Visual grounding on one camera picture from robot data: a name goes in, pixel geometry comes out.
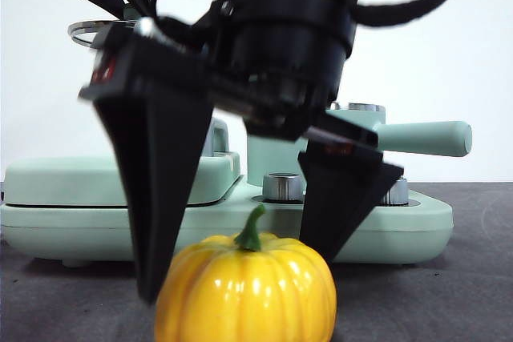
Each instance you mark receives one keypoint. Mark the silver control knob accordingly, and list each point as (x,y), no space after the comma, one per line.
(280,187)
(397,194)

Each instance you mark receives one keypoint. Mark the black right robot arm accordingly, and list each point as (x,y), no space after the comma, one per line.
(288,17)

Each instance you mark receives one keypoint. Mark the yellow toy pumpkin green stem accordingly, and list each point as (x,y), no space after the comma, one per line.
(248,294)

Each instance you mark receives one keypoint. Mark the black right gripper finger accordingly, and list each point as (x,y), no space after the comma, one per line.
(160,158)
(336,198)

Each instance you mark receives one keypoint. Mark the glass lid mint green knob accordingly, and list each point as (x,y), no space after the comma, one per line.
(130,13)

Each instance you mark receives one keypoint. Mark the mint green breakfast machine base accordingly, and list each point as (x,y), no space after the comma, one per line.
(60,230)

